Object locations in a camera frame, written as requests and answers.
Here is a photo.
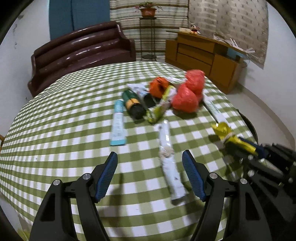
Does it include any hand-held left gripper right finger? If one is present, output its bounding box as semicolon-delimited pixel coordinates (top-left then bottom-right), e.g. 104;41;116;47
182;149;273;241

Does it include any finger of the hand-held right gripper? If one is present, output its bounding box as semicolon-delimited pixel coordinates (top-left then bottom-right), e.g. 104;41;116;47
239;138;266;156
238;156;285;183

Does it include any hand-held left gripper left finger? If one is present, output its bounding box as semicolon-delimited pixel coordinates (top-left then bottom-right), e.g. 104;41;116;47
29;152;118;241

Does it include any yellow foil wrapper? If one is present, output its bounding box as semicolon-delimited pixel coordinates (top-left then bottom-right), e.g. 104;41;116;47
211;122;259;156

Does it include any white green wrapper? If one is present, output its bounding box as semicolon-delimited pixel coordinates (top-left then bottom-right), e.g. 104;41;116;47
203;95;223;122

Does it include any orange plastic bag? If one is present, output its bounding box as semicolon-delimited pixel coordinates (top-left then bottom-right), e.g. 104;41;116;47
149;77;170;98

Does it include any light blue tube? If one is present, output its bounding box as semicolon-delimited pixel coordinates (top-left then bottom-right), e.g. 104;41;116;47
109;100;126;146

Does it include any green checked tablecloth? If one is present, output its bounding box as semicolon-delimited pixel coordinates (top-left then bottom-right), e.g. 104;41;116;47
0;61;258;241

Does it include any green yellow snack wrapper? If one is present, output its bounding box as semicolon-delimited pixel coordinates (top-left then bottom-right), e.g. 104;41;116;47
146;85;177;124

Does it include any red plastic bag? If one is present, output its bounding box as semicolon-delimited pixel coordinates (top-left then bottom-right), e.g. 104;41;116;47
185;70;206;95
171;83;200;113

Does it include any silver open pouch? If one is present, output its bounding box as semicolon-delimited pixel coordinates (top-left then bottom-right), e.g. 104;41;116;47
140;91;160;109

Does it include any white squeezed tube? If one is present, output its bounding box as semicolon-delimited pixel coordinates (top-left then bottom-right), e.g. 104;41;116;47
127;83;151;95

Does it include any pile of white papers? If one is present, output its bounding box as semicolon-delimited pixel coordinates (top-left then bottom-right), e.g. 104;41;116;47
213;34;255;55

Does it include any wooden cabinet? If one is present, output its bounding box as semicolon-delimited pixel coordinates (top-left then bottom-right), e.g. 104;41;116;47
165;31;246;94

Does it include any black metal plant stand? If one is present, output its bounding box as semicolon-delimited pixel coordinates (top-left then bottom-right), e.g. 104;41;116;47
139;17;158;59

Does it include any dark brown leather sofa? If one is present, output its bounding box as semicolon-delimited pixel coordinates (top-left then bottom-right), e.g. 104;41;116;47
27;21;137;97

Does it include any beige patterned curtain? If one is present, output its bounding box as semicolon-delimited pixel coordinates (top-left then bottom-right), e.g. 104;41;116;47
187;0;270;69

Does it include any striped curtain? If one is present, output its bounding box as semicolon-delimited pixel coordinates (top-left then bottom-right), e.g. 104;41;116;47
109;0;189;61

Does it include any blue door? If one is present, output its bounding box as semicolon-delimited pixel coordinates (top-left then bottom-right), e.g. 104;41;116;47
48;0;110;42

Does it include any potted plant orange pot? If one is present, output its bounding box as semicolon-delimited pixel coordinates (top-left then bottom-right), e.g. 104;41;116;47
135;2;163;18

